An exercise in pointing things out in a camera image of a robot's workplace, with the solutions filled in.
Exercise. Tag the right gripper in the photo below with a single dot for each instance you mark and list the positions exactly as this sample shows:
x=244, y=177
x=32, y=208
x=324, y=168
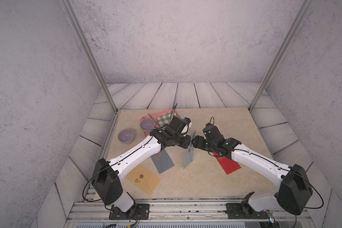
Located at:
x=198, y=142

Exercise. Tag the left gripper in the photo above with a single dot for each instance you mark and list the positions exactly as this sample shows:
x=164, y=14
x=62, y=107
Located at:
x=187, y=139

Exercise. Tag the light blue envelope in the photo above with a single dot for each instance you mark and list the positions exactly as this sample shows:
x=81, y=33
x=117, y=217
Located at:
x=189, y=152

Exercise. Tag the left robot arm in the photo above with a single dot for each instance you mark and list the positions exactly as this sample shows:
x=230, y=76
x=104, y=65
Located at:
x=107, y=175

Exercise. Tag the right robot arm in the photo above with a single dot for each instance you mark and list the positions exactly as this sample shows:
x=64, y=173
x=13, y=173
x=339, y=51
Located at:
x=293, y=189

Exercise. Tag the grey envelope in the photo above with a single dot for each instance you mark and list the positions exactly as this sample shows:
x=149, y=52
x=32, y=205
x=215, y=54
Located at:
x=162, y=161

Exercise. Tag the red envelope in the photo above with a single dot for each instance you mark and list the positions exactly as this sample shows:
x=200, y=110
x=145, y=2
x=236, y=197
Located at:
x=227, y=165

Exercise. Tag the yellow envelope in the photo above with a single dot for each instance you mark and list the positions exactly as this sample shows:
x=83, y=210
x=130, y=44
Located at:
x=143, y=178

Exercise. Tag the green checkered cloth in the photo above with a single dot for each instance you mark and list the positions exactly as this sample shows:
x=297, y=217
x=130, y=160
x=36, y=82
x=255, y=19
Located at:
x=166, y=118

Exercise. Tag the pink tray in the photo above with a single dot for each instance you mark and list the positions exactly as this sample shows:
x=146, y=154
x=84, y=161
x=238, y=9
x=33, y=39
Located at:
x=155, y=115

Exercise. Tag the lilac bowl on tray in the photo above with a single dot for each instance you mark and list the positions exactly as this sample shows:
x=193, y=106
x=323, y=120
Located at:
x=147, y=125

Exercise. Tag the lilac bowl on table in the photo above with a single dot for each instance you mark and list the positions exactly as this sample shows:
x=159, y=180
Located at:
x=126, y=136

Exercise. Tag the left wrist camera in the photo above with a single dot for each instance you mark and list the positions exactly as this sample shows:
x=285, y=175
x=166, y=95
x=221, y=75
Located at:
x=186, y=128

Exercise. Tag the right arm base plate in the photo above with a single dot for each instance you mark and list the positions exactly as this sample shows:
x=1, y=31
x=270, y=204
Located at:
x=244, y=211

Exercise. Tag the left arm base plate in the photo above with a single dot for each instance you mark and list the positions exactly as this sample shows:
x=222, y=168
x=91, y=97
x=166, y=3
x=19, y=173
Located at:
x=138, y=211

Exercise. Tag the aluminium front rail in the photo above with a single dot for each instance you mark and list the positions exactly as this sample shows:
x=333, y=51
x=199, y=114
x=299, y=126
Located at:
x=183, y=213

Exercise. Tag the right aluminium frame post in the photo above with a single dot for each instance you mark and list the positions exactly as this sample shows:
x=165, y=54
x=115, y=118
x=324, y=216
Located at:
x=303, y=11

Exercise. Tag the aluminium frame post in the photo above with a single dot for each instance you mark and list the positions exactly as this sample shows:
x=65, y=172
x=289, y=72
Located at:
x=66, y=4
x=303, y=11

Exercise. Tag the left aluminium frame post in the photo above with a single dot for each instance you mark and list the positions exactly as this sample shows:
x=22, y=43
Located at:
x=66, y=4

